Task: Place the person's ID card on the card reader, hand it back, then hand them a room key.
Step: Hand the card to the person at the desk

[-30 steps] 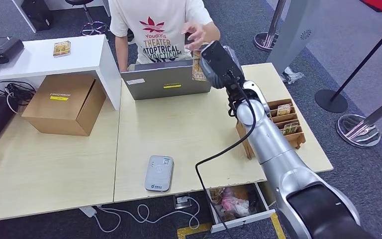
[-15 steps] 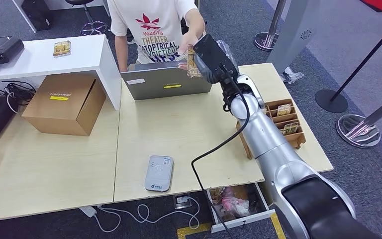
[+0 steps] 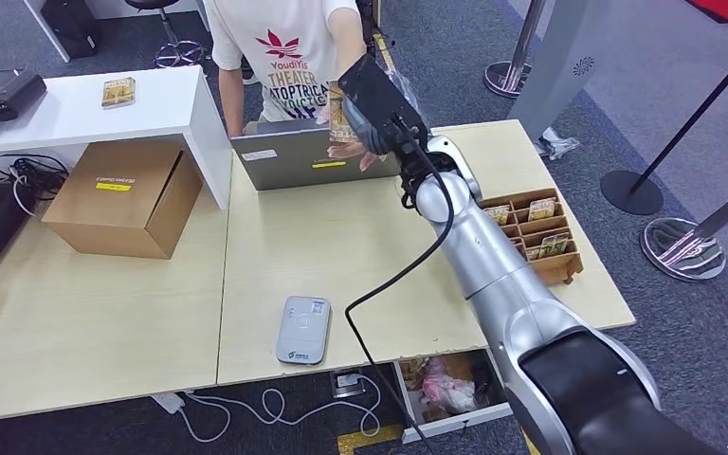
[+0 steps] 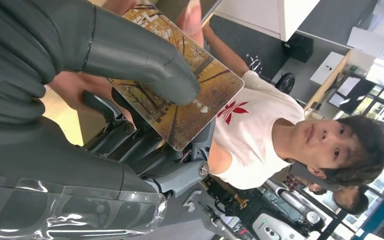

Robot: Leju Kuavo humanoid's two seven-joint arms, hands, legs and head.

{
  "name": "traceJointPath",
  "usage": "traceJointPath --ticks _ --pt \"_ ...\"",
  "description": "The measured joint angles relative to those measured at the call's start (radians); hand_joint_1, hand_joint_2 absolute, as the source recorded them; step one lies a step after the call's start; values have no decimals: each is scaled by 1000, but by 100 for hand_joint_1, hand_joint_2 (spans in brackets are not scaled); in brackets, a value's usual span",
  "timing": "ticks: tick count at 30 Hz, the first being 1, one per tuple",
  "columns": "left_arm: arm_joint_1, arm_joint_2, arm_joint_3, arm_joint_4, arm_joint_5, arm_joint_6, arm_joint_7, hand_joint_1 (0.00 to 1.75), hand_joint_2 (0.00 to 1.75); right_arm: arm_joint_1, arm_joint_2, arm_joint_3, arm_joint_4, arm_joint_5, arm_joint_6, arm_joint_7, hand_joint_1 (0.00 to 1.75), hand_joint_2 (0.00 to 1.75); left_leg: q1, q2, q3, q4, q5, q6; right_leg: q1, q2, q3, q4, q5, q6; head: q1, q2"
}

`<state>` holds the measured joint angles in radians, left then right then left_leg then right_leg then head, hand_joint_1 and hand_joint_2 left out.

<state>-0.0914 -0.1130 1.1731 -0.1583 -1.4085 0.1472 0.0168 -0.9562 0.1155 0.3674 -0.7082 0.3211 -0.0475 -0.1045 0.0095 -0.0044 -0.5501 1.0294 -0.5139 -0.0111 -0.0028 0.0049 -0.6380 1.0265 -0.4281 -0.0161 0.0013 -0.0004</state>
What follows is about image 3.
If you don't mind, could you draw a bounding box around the white desk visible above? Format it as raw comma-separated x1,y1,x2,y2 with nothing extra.
25,0,199,63

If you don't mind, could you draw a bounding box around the crumpled clear plastic bag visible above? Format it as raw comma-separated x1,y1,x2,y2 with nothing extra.
535,127,582,160

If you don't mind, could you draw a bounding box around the white power adapter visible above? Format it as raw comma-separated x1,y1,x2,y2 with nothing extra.
152,391,186,414

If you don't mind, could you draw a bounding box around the grey kiosk pillar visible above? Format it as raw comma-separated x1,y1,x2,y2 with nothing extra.
509,0,610,142

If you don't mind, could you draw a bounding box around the black computer tower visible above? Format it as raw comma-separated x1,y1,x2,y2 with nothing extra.
42,0,102,61

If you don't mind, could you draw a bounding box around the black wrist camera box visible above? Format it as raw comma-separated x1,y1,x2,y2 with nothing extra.
337,53,429,139

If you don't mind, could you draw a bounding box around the brown cardboard box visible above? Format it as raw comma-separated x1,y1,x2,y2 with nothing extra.
42,140,205,260

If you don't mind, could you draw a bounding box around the black controller device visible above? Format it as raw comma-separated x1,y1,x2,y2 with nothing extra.
0,67,48,130

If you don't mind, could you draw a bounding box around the wooden card organizer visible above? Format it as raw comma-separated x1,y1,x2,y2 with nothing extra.
480,187,585,285

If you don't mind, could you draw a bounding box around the black stanchion post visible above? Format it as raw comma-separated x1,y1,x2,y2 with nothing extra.
601,34,728,217

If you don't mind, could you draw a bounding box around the chrome stanchion post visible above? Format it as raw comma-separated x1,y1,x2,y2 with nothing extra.
484,0,551,99
641,175,728,282

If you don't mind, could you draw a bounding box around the grey laptop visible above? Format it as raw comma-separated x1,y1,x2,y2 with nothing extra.
229,113,419,191

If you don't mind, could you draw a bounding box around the black cable bundle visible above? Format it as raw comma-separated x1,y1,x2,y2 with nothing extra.
0,152,71,216

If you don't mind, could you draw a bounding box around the clear plastic film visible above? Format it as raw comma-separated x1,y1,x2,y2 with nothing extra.
389,65,432,130

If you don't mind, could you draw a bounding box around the yellow card pack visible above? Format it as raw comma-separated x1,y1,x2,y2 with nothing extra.
100,77,137,109

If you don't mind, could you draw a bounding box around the white desk shelf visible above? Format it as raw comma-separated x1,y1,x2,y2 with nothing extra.
0,64,234,210

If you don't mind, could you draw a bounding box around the person's left hand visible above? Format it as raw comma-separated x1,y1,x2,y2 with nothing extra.
315,103,387,172

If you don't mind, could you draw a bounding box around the person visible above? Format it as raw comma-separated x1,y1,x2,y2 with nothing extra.
203,0,387,172

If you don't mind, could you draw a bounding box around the metal floor socket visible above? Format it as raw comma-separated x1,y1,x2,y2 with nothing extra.
331,370,367,399

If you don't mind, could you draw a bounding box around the tan ID card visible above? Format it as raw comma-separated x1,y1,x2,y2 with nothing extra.
328,80,359,144

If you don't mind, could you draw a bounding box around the white open drawer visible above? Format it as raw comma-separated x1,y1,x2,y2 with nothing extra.
391,349,516,445

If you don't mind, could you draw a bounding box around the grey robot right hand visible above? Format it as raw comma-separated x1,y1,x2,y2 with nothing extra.
338,68,431,157

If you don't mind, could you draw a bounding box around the black camera cable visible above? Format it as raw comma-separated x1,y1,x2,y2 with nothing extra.
343,116,456,455

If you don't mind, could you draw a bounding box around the black chrome stool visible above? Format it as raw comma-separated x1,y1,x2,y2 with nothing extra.
126,0,207,68

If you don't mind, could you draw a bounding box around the pink plastic bag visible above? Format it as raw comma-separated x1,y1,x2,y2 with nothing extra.
420,357,480,416

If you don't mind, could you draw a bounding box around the grey card reader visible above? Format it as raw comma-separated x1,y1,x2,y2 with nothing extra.
275,295,333,367

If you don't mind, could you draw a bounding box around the white power cable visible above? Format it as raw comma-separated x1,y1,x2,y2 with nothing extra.
178,374,383,443

